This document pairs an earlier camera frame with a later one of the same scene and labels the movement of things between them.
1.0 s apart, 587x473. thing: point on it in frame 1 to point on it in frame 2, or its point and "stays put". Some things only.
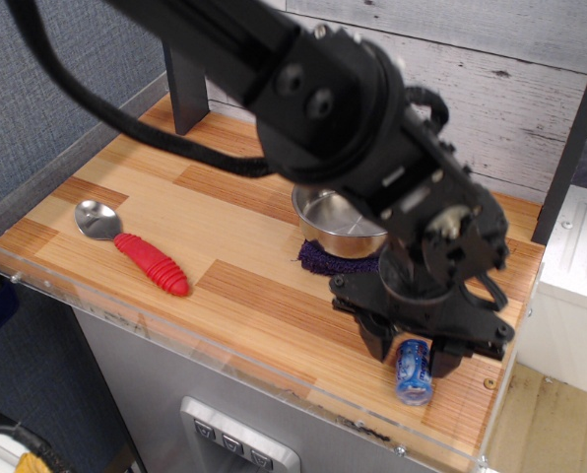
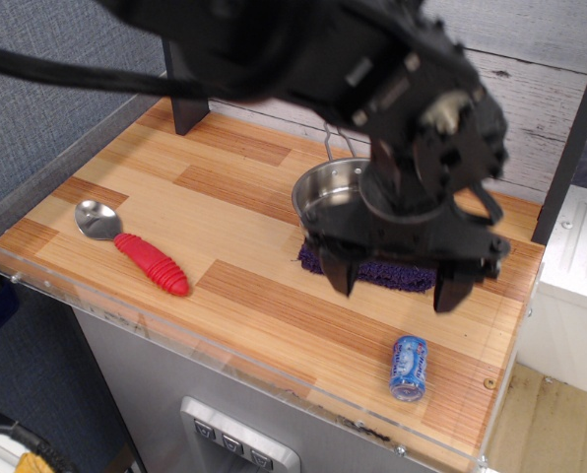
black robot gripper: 427,282 to 437,140
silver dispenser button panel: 217,439 stays put
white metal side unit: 565,332 stays put
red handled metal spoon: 100,221 stays put
